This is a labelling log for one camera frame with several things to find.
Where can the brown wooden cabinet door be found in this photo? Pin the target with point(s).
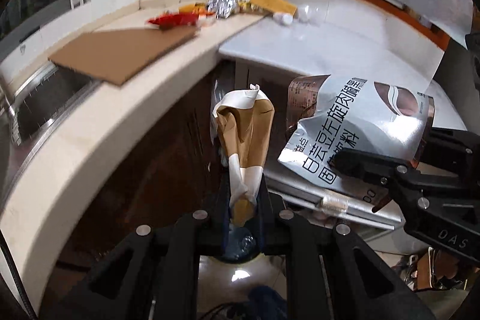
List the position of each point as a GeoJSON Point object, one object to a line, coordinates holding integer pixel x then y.
{"type": "Point", "coordinates": [174, 169]}

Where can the white washing machine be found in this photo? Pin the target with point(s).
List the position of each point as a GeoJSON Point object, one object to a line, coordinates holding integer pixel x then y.
{"type": "Point", "coordinates": [342, 38]}

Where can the small white plastic bottle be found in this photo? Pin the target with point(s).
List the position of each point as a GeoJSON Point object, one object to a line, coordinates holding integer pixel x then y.
{"type": "Point", "coordinates": [284, 19]}

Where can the orange snack wrapper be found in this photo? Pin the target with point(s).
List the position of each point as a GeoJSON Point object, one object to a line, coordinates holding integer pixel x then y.
{"type": "Point", "coordinates": [195, 8]}

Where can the red snack wrapper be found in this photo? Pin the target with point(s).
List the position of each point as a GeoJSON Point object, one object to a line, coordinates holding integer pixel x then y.
{"type": "Point", "coordinates": [173, 20]}

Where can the silver foil snack pouch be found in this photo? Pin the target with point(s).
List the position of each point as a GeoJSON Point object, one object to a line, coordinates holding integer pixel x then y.
{"type": "Point", "coordinates": [326, 114]}

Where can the silver foil ball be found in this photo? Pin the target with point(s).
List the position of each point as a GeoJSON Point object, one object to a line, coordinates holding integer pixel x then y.
{"type": "Point", "coordinates": [223, 8]}

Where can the clear plastic bag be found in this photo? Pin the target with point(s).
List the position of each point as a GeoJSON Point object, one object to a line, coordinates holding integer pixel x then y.
{"type": "Point", "coordinates": [307, 14]}

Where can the white round trash bin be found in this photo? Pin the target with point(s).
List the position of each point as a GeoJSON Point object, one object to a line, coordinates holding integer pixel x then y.
{"type": "Point", "coordinates": [242, 283]}

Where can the brown cardboard sheet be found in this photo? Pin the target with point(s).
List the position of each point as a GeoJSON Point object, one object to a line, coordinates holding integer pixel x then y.
{"type": "Point", "coordinates": [118, 55]}

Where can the brown paper bag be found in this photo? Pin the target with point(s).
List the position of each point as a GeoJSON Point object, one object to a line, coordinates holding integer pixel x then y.
{"type": "Point", "coordinates": [243, 121]}

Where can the steel kitchen sink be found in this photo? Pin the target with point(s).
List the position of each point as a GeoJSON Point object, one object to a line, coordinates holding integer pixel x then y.
{"type": "Point", "coordinates": [49, 93]}

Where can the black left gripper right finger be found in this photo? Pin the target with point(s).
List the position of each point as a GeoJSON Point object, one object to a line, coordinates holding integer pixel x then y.
{"type": "Point", "coordinates": [331, 272]}

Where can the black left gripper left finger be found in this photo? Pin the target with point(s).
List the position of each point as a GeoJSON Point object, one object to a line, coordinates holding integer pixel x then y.
{"type": "Point", "coordinates": [152, 276]}

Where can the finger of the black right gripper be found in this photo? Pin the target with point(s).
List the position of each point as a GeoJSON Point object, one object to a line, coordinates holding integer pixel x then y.
{"type": "Point", "coordinates": [375, 169]}
{"type": "Point", "coordinates": [451, 149]}

